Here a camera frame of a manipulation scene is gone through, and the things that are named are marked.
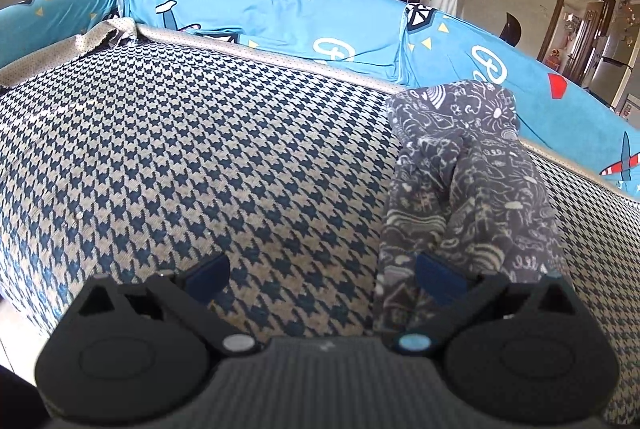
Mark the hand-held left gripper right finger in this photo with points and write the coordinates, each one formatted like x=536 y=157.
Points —
x=440 y=271

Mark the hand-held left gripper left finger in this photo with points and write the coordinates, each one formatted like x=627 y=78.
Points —
x=212 y=271

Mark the grey doodle-print fleece jacket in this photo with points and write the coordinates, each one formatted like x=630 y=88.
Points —
x=480 y=189

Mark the houndstooth seat mat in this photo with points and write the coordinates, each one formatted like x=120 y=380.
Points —
x=200 y=149

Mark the small dark chair back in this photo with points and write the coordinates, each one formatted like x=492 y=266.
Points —
x=511 y=29

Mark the blue printed sofa cover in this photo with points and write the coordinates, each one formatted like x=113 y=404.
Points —
x=280 y=14

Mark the silver refrigerator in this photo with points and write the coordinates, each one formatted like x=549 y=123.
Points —
x=617 y=69

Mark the brown-framed doorway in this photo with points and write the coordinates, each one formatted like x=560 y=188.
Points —
x=575 y=29

